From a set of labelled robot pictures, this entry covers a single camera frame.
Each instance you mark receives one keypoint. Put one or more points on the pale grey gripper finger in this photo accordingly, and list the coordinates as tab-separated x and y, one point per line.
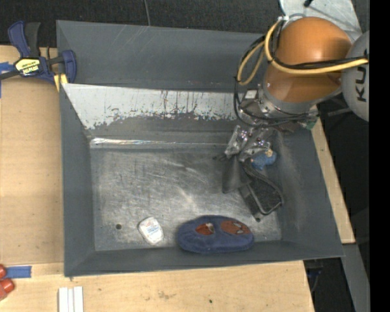
259	145
236	143

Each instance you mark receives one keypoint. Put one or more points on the small blue toy animal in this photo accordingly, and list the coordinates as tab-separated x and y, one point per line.
263	160

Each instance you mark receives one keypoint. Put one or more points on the black mesh pouch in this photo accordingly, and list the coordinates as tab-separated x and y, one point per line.
267	193

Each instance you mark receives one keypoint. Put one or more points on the grey metal bin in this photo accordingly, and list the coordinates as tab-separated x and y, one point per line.
169	180

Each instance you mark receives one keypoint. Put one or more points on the blue plush pouch red patches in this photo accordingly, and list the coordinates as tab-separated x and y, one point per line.
214	239

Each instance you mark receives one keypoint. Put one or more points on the small white packet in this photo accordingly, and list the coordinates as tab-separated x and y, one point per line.
151	230

